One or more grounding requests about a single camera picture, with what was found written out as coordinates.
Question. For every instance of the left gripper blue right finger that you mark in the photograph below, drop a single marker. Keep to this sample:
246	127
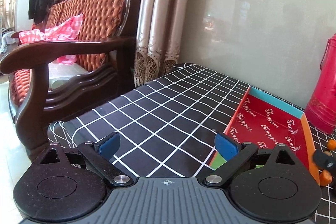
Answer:
236	155

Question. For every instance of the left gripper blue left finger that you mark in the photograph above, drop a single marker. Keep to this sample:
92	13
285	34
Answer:
97	156

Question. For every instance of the dark brown dried fruit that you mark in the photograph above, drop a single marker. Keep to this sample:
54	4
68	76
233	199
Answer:
324	161

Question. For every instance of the small orange kumquat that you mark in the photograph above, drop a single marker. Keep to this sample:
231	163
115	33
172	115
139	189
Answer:
325	178
331	145

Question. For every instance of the red colourful cardboard box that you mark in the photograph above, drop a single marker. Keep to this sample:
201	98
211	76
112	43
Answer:
266	121

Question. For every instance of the white sofa seat mat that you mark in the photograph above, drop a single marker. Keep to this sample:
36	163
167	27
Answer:
59	74

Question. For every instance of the red thermos flask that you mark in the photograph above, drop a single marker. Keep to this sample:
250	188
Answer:
320	110

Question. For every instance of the pink checkered cloth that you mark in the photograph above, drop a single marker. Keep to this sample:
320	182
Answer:
67	31

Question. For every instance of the orange woven sofa cushion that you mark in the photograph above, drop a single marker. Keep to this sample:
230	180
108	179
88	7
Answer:
101	18

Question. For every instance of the beige lace curtain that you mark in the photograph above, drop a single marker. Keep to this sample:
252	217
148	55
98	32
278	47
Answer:
159	35

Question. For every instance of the dark wooden sofa frame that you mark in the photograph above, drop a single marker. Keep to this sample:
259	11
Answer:
34	107

